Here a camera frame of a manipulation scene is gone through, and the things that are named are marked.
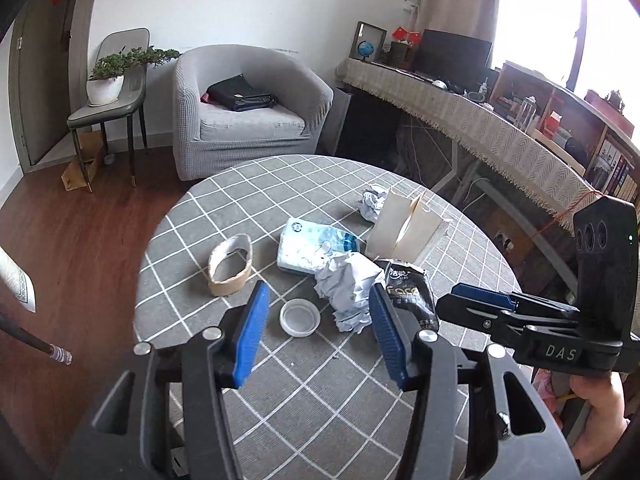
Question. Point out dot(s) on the grey checked tablecloth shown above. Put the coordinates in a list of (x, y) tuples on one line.
[(300, 195)]

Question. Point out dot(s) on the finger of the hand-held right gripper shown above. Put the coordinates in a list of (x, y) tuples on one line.
[(482, 294), (470, 312)]

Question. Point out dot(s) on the grey dining chair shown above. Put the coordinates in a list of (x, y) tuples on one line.
[(115, 110)]

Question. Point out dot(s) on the grey door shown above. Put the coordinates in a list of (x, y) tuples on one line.
[(42, 85)]

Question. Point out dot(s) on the person's right forearm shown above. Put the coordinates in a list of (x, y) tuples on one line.
[(600, 415)]

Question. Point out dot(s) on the white desk frame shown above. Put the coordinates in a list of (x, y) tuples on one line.
[(452, 170)]

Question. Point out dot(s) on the beige curtain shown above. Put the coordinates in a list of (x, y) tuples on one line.
[(460, 0)]

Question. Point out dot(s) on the beige paper carton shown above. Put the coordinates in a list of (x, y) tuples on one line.
[(390, 225)]

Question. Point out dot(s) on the framed globe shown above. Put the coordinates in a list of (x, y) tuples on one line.
[(367, 47)]

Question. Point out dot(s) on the small red flags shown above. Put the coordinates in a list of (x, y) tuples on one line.
[(406, 34)]

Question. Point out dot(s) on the glass jar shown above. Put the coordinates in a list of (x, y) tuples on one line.
[(527, 112)]

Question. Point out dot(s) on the black snack packet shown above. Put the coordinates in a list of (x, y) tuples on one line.
[(412, 295)]

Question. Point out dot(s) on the small crumpled paper ball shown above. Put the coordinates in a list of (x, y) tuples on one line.
[(372, 202)]

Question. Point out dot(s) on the black monitor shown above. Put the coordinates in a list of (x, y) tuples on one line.
[(452, 57)]

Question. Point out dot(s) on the brown desk box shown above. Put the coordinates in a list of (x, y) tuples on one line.
[(401, 52)]

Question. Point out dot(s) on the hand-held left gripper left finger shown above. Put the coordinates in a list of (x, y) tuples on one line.
[(250, 330)]

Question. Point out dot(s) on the wooden bookshelf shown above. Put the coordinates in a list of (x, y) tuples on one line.
[(565, 110)]

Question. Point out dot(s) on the black leather bag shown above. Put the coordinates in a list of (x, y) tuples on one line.
[(240, 94)]

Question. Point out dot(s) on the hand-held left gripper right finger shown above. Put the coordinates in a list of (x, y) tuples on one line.
[(387, 330)]

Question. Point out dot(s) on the potted plant in white pot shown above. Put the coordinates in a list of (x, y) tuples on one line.
[(105, 87)]

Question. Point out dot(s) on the beige fringed desk cloth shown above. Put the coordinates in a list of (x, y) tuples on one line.
[(475, 120)]

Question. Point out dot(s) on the row of books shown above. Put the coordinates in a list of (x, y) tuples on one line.
[(617, 170)]

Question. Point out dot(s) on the grey armchair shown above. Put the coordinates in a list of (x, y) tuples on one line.
[(250, 130)]

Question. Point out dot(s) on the blue tissue pack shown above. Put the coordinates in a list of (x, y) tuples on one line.
[(305, 245)]

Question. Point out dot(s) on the cardboard box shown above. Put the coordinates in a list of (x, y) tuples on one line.
[(80, 165)]

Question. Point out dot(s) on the black table leg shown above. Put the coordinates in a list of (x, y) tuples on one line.
[(30, 337)]

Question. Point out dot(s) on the large white paper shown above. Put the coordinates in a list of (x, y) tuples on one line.
[(350, 280)]

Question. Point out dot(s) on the white plastic lid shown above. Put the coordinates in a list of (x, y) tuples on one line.
[(300, 317)]

